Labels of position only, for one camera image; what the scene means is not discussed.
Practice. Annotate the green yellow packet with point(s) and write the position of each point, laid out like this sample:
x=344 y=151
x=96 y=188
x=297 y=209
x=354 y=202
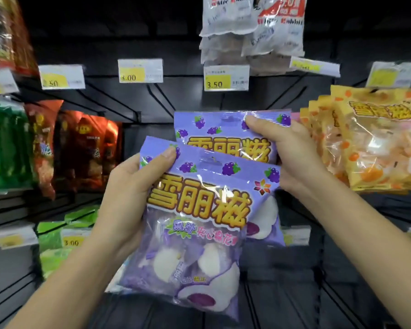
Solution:
x=54 y=256

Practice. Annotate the red brown packet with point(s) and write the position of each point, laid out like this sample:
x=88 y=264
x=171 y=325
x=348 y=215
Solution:
x=7 y=30

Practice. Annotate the orange red packet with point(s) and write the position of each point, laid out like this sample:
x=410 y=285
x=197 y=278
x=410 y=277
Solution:
x=42 y=150

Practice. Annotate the person's right forearm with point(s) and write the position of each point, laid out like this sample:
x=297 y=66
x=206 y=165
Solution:
x=363 y=243

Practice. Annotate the person's left forearm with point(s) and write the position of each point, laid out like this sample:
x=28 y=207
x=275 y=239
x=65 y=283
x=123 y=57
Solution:
x=61 y=291

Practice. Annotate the bunch of dark red packets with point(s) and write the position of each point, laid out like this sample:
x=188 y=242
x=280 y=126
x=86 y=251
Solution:
x=89 y=150

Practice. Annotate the bunch of white candy bags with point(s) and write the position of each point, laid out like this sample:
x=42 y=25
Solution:
x=226 y=17

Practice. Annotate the blue white packet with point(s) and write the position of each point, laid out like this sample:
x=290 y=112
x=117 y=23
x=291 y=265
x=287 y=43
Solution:
x=114 y=280

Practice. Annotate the person's left hand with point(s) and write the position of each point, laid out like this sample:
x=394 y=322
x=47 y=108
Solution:
x=123 y=209

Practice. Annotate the bunch of green packets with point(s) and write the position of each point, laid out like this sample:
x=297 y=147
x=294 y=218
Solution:
x=7 y=147

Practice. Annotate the person's right hand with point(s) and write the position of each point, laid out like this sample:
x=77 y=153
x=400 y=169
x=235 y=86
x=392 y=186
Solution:
x=298 y=164

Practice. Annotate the dark grey hook shelf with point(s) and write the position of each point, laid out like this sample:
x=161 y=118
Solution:
x=281 y=280

